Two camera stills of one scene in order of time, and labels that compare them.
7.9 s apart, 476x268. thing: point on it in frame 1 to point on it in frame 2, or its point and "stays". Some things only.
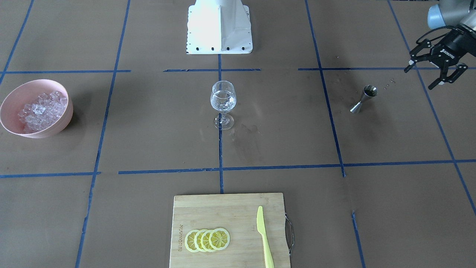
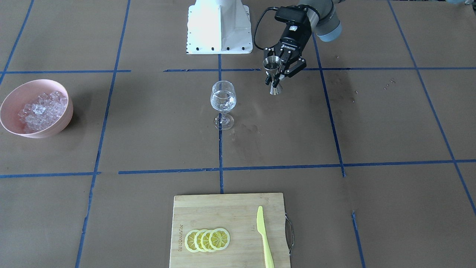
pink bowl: (37, 109) stays
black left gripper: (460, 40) to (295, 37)
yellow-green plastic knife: (261, 226) stays
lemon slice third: (205, 241) stays
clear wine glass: (223, 98) stays
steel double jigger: (369, 91) to (272, 64)
